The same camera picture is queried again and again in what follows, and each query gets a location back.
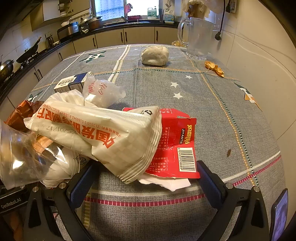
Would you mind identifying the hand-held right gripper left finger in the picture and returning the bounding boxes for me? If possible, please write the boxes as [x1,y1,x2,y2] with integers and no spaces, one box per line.
[23,160,100,241]

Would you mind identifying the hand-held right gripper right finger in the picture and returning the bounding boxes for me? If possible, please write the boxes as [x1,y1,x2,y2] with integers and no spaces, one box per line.
[196,160,270,241]

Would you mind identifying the clear plastic cup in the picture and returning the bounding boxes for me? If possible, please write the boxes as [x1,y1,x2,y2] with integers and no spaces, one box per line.
[0,120,60,190]

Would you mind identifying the white red-printed snack wrapper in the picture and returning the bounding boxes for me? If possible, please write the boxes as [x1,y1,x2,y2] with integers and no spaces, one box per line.
[24,90,162,184]

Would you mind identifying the red torn carton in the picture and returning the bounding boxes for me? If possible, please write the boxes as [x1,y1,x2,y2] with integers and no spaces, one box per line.
[122,107,201,179]

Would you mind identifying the brown foil wrapper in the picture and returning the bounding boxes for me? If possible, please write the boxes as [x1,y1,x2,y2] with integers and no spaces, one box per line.
[5,100,55,153]

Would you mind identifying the blue white medicine box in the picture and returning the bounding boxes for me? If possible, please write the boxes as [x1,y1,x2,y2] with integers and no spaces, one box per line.
[54,71,92,93]

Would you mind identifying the white tissue ball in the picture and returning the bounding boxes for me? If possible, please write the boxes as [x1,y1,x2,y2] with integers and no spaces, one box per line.
[141,46,170,66]

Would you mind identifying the white paper scrap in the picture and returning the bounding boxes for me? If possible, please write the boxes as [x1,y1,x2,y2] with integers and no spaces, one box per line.
[138,173,191,192]

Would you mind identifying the black smartphone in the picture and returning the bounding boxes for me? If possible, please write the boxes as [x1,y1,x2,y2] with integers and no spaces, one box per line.
[270,188,289,241]

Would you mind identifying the small clear plastic bag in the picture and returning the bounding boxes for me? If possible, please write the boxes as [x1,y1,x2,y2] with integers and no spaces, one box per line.
[82,75,126,108]

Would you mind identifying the grey printed tablecloth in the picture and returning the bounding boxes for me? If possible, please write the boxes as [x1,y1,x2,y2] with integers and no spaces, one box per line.
[23,44,289,241]

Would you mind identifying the steel lidded wok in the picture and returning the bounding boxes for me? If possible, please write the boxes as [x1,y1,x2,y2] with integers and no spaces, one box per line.
[0,59,15,80]

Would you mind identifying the black frying pan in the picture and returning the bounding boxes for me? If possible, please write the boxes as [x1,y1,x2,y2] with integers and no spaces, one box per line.
[16,37,42,64]

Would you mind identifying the metal kettle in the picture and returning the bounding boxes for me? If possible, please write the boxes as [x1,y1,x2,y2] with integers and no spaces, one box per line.
[45,34,56,47]

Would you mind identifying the glass mug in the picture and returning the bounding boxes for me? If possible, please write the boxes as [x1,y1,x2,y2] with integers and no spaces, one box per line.
[177,17,214,61]

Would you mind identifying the silver rice cooker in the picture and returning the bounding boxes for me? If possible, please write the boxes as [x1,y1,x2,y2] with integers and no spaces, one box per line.
[66,21,81,36]

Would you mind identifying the beige kitchen base cabinets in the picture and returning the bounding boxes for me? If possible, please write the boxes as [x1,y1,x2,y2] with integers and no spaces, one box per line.
[0,27,181,112]

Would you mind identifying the dark cooking pot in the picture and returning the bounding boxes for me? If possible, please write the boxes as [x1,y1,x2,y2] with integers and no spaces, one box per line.
[87,16,104,31]

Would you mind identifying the black kitchen countertop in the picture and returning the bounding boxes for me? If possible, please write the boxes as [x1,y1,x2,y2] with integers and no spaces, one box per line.
[0,20,183,100]

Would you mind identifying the white blue-label detergent bottle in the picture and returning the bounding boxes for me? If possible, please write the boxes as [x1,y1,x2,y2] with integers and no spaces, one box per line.
[165,9,176,24]

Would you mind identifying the hanging plastic bags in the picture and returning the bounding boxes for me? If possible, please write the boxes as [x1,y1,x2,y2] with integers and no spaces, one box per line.
[183,0,226,18]

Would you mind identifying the white green-label detergent bottle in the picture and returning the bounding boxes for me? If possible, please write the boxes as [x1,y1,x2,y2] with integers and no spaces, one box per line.
[147,7,158,20]

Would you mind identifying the kitchen window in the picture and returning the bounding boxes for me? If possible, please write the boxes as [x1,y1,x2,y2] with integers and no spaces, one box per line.
[90,0,162,21]

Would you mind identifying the black power cable with plug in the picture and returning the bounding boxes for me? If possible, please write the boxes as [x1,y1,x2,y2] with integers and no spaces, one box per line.
[215,0,228,41]

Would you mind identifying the beige wall cabinet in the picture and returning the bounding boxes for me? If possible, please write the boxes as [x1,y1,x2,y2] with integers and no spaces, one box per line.
[30,0,60,32]

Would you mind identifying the wall socket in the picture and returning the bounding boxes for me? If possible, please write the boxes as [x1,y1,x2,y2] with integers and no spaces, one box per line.
[225,0,237,13]

